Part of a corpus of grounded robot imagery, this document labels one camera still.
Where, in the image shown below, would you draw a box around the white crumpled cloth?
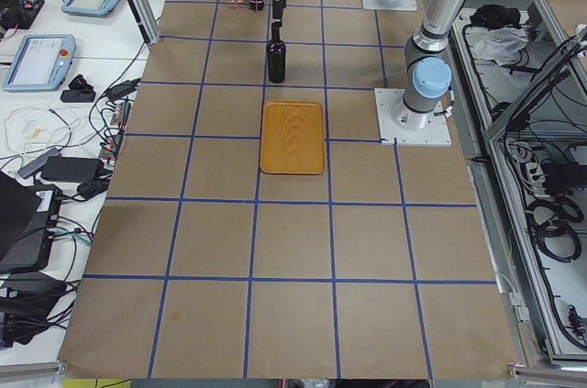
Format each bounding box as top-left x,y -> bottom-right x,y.
471,27 -> 528,65

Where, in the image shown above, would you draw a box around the near teach pendant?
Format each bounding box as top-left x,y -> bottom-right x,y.
3,34 -> 77,93

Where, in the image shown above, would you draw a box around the wooden tray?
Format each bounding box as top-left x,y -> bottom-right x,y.
260,100 -> 325,175

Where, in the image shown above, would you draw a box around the black power adapter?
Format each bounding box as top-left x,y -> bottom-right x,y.
40,156 -> 103,183

